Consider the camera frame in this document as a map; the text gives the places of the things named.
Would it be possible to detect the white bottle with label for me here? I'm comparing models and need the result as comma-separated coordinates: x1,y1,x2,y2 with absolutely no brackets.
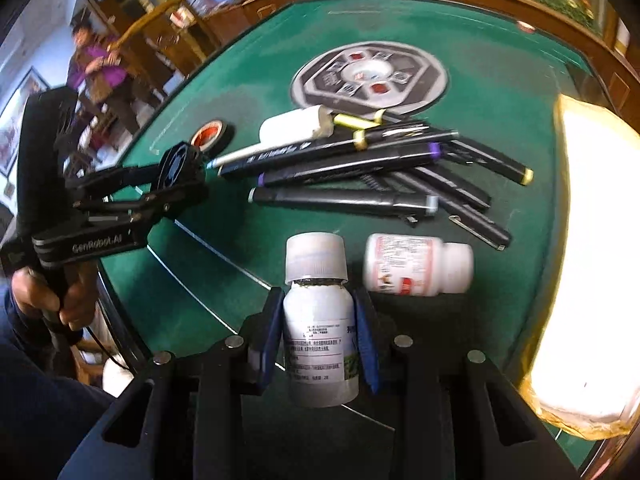
283,232,359,408

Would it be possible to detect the black marker yellow cap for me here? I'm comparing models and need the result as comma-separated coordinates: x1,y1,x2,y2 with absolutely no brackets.
442,138,534,186

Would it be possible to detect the black fineliner pen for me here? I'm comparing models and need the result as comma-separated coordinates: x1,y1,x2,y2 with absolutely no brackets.
409,165,491,211

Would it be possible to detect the person in purple top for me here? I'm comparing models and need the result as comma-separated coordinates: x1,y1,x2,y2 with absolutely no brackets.
67,22,140,134

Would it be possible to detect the black marker purple band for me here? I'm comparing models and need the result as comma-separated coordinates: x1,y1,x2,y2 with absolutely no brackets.
257,142,442,188

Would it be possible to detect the wooden chair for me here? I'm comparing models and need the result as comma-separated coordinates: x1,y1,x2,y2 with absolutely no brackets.
108,0,222,96

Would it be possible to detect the black marker grey cap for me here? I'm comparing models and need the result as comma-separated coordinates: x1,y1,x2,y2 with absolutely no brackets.
247,188,438,219

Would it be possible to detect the white plastic cylinder tube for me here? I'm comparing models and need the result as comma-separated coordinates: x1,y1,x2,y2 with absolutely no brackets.
259,105,334,146

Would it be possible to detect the operator left hand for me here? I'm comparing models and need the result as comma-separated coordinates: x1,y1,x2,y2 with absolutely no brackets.
11,262,98,330

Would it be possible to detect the white bottle red label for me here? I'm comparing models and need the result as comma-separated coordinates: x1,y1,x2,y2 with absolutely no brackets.
362,233,474,297

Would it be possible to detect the yellow barrel pen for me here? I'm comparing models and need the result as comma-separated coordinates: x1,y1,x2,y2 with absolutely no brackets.
333,114,378,130

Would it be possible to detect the yellow-edged white cardboard box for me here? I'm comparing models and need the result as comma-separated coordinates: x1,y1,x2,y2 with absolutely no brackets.
520,94,639,440

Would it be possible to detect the black tape roll red core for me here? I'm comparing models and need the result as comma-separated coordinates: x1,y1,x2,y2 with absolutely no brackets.
190,118,234,157

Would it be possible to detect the black marker gold band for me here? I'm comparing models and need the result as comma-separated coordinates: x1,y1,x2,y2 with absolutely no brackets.
218,130,460,180

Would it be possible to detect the octagonal mahjong table control panel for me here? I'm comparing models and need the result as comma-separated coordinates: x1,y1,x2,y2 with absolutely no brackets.
290,41,449,117

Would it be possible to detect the black spool reel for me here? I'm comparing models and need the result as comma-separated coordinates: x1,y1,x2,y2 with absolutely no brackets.
153,141,208,204

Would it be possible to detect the black clip pen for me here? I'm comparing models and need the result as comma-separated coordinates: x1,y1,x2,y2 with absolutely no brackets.
390,171,512,252

